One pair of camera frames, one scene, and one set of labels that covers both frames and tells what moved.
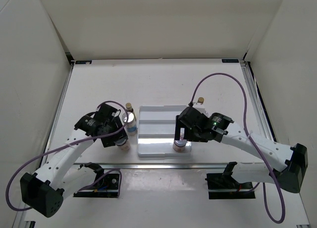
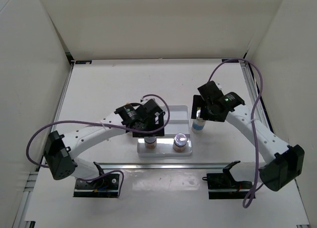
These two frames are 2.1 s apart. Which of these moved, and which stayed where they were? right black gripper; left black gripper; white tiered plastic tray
Moved: left black gripper; right black gripper
Stayed: white tiered plastic tray
